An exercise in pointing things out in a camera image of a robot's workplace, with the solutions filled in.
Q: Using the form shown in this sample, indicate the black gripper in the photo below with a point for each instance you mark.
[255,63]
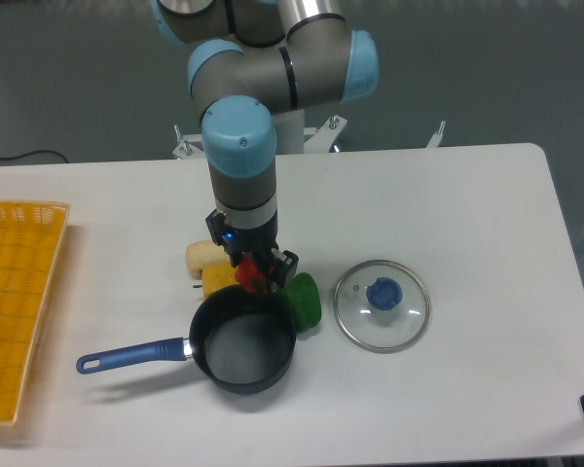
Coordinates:
[278,266]

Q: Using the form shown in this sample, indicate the red toy pepper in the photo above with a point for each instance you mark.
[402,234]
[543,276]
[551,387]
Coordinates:
[250,277]

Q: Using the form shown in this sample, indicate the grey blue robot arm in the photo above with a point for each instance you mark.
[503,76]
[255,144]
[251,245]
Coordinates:
[253,60]

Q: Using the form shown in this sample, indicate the green toy pepper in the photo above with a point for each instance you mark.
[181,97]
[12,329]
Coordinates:
[301,295]

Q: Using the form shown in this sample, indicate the yellow toy corn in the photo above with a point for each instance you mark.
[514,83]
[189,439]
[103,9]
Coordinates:
[216,277]

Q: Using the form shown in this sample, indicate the beige toy bread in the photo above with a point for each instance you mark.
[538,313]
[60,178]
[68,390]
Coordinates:
[202,254]

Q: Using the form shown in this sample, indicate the glass lid blue knob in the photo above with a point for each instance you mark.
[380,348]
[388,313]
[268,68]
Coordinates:
[381,306]

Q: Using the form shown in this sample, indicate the yellow wicker basket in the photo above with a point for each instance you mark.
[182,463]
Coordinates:
[31,234]

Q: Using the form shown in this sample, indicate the black pot blue handle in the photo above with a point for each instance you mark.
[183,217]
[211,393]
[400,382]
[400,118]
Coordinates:
[242,342]

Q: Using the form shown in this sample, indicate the white table bracket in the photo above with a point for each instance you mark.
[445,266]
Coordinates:
[437,137]

